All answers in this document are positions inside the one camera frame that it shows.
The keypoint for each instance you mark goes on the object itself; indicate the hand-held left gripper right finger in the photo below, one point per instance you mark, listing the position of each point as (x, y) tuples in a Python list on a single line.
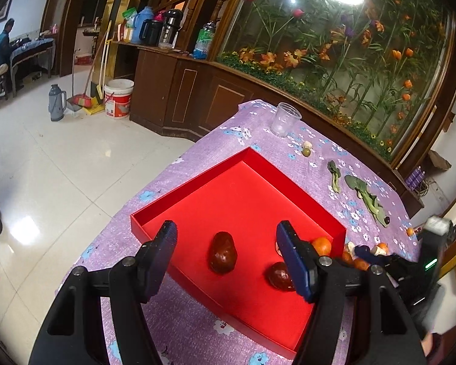
[(292, 259)]

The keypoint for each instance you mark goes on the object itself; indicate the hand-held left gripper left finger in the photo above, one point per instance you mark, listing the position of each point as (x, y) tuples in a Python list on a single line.
[(165, 244)]

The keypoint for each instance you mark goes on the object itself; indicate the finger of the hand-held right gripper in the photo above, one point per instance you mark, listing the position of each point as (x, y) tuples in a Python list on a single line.
[(363, 252)]

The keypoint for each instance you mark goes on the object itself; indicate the orange mandarin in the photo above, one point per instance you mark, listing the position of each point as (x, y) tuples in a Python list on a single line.
[(361, 264), (347, 257), (323, 245), (410, 231)]

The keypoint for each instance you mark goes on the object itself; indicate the beige peeled chunk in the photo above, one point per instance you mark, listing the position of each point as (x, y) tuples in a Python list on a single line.
[(349, 245)]

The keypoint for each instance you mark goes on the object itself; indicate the red shallow box tray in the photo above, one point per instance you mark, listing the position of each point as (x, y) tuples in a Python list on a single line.
[(231, 197)]

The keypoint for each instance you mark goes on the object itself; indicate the person's right hand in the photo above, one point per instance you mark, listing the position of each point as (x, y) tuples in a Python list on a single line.
[(428, 346)]

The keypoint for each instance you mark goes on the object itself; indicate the dark red date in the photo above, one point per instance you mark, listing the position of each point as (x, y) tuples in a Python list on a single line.
[(222, 253), (278, 277)]

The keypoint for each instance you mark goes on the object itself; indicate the large bok choy stalk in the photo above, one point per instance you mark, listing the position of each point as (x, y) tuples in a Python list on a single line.
[(364, 197)]

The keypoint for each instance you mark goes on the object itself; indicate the small bok choy leaf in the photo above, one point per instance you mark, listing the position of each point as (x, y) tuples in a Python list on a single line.
[(334, 176)]

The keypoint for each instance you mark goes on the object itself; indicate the purple box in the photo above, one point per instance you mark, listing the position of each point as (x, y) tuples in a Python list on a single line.
[(416, 178)]

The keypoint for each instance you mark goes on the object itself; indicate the small green fruit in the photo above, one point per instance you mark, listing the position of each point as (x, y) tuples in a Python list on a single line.
[(306, 152)]

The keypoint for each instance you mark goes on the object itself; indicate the small white chunk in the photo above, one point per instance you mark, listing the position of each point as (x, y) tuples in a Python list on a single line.
[(307, 144)]

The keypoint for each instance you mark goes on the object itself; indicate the purple floral tablecloth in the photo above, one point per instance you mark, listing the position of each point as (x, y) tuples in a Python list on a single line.
[(228, 137)]

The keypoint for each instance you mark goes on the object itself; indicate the clear plastic cup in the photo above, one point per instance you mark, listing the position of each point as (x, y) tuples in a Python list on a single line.
[(285, 119)]

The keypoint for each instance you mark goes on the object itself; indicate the white plastic bucket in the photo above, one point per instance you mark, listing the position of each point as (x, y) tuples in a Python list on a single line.
[(117, 99)]

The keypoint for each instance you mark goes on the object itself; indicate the yellow dustpan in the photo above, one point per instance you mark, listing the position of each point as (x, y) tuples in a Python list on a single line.
[(93, 107)]

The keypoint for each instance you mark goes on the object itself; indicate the wooden cabinet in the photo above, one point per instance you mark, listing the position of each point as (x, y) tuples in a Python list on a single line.
[(197, 91)]

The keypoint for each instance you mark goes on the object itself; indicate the broom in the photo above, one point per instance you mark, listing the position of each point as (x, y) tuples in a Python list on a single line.
[(86, 97)]

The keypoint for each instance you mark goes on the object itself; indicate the grey thermos flask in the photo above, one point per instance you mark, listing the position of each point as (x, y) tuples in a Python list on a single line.
[(56, 102)]

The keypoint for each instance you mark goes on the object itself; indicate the artificial flower glass display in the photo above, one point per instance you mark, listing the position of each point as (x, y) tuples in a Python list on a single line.
[(326, 53)]

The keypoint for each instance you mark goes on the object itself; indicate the black pitcher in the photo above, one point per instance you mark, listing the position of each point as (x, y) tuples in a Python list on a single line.
[(151, 32)]

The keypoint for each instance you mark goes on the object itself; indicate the steel thermos pot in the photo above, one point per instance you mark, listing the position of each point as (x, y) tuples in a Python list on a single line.
[(169, 28)]

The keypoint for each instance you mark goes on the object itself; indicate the blue kettle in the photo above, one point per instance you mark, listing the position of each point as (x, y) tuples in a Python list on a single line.
[(142, 24)]

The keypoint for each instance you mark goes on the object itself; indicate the green bag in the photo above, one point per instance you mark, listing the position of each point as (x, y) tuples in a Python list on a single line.
[(129, 14)]

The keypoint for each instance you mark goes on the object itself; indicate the dark covered table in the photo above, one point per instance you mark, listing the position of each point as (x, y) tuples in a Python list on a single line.
[(30, 51)]

